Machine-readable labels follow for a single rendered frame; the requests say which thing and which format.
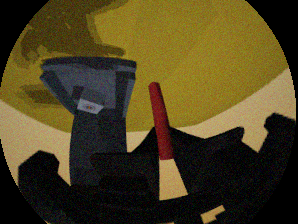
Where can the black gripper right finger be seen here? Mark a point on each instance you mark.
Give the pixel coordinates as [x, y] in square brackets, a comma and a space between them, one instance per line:
[193, 153]

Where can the red peg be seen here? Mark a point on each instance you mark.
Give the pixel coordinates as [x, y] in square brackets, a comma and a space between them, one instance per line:
[163, 133]

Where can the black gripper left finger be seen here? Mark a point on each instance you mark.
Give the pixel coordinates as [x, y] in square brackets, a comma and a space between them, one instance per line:
[142, 161]

